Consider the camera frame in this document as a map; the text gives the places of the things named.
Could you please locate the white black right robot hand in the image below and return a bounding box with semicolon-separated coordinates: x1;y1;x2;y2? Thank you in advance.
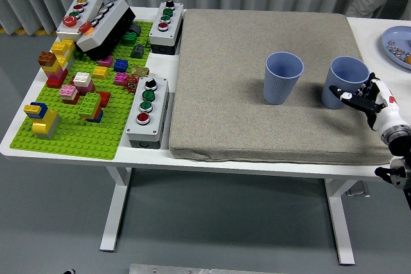
329;73;402;132

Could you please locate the blue ribbed plastic cup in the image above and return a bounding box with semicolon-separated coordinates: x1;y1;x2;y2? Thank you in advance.
263;51;304;105
320;56;370;110

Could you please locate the blue plastic plate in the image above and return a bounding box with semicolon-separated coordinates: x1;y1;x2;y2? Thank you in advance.
381;26;411;70

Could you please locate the white table leg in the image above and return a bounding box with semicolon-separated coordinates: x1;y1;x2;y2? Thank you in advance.
99;166;133;253
323;178;356;266

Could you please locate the green brick baseplate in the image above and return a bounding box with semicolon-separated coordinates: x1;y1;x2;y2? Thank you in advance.
9;20;154;161

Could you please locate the blue yellow grey brick stack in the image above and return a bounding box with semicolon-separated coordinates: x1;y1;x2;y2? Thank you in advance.
23;101;62;141

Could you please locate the grey-brown fabric mat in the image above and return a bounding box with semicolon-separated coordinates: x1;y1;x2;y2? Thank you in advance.
169;9;396;166

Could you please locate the green orange blue brick stack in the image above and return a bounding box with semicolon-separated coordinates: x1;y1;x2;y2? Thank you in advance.
78;91;112;124

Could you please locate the grey four-button control box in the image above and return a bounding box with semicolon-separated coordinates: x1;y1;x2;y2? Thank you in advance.
125;76;170;150

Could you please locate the brass valve red handwheel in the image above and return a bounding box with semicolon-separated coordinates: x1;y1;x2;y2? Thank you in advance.
124;65;151;93

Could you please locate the yellow toy brick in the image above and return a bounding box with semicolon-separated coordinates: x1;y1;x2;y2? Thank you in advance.
92;65;109;80

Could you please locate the brown yellow red brick stack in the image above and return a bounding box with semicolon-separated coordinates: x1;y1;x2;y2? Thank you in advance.
37;51;69;89

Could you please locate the blue toy brick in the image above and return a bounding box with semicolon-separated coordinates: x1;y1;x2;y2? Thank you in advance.
113;58;130;73

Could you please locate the yellow white brick stack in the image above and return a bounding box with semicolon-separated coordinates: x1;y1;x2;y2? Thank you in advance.
51;39;76;63

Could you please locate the grey three-button control box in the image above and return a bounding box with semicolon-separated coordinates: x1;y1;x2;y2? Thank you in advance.
148;0;185;56

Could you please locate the white five-button control box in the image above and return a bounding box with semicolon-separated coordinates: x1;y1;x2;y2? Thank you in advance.
56;0;104;42

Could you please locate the white black tilted button box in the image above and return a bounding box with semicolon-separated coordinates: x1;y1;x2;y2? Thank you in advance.
76;0;137;62

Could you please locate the yellow black floor tape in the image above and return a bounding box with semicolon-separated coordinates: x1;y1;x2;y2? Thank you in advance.
0;28;59;35

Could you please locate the grey table control bracket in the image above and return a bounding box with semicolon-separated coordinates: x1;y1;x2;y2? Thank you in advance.
345;181;371;198

